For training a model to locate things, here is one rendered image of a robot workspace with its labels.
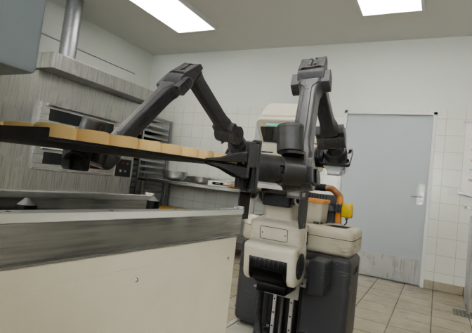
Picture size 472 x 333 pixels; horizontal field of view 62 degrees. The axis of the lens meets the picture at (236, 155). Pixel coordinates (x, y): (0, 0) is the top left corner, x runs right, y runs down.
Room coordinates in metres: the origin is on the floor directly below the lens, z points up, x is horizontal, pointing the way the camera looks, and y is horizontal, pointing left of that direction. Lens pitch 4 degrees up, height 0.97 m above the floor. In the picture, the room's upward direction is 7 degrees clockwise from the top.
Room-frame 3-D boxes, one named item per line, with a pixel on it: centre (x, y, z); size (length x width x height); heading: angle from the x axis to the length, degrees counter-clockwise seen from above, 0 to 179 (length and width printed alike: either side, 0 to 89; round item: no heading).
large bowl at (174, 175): (5.81, 0.87, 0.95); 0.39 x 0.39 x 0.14
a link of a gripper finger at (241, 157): (0.77, 0.01, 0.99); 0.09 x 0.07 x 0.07; 107
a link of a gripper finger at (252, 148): (0.77, 0.01, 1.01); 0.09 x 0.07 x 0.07; 107
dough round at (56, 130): (0.49, 0.23, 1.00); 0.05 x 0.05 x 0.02
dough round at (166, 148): (0.69, 0.12, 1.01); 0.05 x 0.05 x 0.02
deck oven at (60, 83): (4.65, 2.01, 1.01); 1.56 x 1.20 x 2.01; 152
